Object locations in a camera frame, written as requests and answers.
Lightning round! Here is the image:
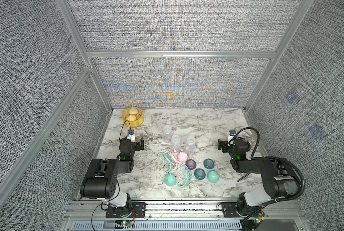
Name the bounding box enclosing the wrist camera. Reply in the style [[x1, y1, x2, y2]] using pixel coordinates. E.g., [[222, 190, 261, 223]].
[[229, 130, 236, 139], [127, 129, 136, 142]]

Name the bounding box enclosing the yellow bamboo steamer basket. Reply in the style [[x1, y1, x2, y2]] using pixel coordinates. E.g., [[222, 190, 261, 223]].
[[122, 107, 145, 128]]

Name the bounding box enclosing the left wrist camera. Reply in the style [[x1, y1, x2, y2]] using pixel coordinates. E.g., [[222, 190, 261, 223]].
[[127, 129, 136, 142]]

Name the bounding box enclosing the teal nipple collar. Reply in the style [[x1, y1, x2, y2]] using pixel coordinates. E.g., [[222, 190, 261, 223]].
[[194, 168, 206, 181], [203, 158, 215, 169]]

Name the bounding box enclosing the pink bottle handle ring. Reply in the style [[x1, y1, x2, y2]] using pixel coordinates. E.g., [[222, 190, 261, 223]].
[[164, 151, 182, 171]]

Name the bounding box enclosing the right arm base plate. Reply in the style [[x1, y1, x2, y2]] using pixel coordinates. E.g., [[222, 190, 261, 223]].
[[217, 202, 263, 218]]

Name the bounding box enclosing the upper steamed bun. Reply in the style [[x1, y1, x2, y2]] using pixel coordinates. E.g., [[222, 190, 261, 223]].
[[128, 107, 139, 115]]

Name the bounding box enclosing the steamed bun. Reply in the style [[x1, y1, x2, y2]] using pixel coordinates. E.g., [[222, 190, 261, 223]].
[[125, 114, 137, 122], [128, 107, 139, 115]]

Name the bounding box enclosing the pink bottle cap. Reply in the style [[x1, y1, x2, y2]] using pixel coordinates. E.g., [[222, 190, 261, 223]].
[[177, 152, 189, 164]]

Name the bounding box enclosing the mint cap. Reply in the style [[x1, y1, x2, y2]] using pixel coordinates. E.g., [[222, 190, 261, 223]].
[[164, 173, 177, 187], [207, 170, 220, 183]]

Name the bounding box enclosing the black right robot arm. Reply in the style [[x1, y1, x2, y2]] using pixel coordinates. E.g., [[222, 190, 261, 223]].
[[218, 137, 305, 218]]

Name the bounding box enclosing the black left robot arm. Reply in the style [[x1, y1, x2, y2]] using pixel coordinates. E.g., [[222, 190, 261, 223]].
[[80, 136, 145, 218]]

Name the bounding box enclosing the purple nipple collar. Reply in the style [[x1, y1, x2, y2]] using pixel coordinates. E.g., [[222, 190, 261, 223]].
[[185, 159, 197, 170]]

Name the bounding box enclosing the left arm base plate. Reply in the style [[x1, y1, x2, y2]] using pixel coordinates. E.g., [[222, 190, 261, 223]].
[[106, 202, 147, 219]]

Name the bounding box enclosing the left camera black cable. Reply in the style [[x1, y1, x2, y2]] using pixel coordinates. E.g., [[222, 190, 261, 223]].
[[118, 119, 132, 157]]

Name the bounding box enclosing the clear bottle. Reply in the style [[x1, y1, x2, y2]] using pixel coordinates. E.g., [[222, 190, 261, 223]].
[[170, 134, 182, 153], [184, 136, 196, 155], [162, 125, 173, 143]]

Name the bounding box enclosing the lower steamed bun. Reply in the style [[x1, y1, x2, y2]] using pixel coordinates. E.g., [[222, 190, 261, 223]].
[[125, 114, 137, 122]]

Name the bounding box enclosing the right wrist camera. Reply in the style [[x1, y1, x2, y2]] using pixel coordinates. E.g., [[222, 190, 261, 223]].
[[229, 130, 236, 139]]

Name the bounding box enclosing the aluminium front rail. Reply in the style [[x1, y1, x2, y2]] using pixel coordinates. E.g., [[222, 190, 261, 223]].
[[60, 198, 311, 231]]

